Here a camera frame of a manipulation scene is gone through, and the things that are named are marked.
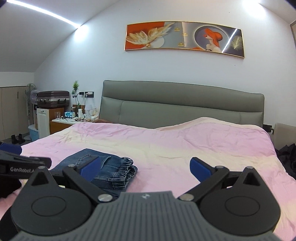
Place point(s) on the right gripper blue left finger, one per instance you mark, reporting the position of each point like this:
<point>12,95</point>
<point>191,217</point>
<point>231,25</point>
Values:
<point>79,178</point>

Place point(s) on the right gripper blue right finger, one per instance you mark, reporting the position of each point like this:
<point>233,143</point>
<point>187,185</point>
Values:
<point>209,177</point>

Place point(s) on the blue denim pants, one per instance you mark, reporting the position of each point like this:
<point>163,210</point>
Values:
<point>114,174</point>

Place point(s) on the pair of black shoes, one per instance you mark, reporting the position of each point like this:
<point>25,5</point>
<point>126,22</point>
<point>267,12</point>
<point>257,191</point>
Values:
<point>17,140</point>

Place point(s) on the light blue plastic bin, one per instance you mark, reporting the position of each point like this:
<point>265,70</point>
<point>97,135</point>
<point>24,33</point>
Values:
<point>33,132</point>

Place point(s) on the pink floral bed cover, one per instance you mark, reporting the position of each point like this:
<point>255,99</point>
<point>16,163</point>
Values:
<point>162,155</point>

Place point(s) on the beige wardrobe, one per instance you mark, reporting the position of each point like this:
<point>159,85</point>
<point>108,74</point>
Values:
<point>14,118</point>

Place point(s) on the wooden bedside table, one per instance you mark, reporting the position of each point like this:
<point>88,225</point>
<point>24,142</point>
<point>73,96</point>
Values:
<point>60,124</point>

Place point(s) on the white narrow cabinet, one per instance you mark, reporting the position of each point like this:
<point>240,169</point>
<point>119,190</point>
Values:
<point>43,119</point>

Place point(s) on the light blue tissue box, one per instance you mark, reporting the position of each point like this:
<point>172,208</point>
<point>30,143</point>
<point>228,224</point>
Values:
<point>69,114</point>

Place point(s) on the dark purple suitcase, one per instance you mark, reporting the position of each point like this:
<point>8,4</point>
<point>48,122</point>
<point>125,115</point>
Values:
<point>53,99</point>

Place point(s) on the white standing fan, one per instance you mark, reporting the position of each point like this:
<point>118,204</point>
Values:
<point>30,95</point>

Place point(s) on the black clothes pile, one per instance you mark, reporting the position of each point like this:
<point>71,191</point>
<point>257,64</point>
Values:
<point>287,156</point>

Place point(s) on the beige chair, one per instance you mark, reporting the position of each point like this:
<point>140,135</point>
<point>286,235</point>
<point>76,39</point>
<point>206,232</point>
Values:
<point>283,135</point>

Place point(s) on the grey upholstered headboard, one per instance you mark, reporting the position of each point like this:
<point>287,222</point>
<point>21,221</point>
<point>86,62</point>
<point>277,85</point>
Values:
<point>155,104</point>

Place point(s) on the small green potted plant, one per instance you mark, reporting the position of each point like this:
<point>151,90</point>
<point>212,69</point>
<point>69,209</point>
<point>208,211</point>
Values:
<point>75,91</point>

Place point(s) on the black wall power socket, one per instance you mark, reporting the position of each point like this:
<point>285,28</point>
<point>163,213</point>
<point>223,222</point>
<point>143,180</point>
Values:
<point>87,94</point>

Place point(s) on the orange framed wall painting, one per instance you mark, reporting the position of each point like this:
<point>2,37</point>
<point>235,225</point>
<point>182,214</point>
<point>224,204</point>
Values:
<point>185,35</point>

